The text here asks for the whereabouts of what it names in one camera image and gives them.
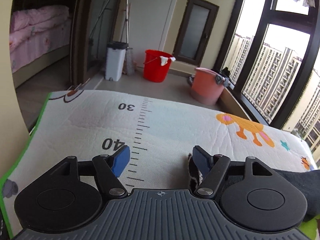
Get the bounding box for cartoon play mat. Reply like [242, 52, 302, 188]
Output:
[1, 90, 317, 239]

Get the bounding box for grey rag on pink bucket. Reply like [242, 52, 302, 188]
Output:
[215, 74, 229, 87]

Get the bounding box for black knit garment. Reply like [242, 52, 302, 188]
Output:
[188, 153, 319, 231]

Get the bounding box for pink plastic bucket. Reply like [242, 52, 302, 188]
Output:
[190, 68, 225, 106]

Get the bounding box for white mop bucket bin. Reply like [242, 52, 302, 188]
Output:
[105, 41, 127, 81]

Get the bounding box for white rag on bucket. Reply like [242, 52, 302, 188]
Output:
[159, 56, 176, 66]

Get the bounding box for red plastic bucket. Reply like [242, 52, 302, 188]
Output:
[143, 49, 173, 83]

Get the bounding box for pink bedding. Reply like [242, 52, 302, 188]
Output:
[9, 5, 71, 73]

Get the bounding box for dark framed small window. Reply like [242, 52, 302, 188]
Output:
[173, 0, 219, 66]

